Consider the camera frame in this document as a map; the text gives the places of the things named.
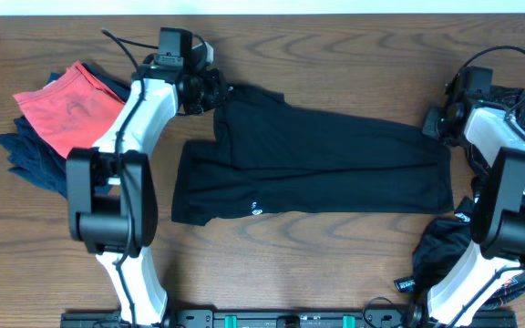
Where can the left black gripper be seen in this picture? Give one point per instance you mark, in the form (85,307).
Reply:
(219,93)

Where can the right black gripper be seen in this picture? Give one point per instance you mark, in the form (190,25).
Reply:
(429,123)

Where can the black t-shirt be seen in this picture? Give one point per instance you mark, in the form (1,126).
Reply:
(268,156)

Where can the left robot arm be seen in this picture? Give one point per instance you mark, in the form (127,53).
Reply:
(112,203)

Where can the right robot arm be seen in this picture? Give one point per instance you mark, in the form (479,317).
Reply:
(496,251)

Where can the black orange patterned garment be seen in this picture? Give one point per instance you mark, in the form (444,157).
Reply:
(517,118)

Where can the black sports shorts with logo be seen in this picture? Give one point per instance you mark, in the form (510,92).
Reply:
(442,243)

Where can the folded red shirt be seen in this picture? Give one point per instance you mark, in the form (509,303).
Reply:
(72,112)

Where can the folded navy blue garment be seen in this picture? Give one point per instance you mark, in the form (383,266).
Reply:
(36,161)

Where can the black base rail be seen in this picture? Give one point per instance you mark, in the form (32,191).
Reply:
(386,318)

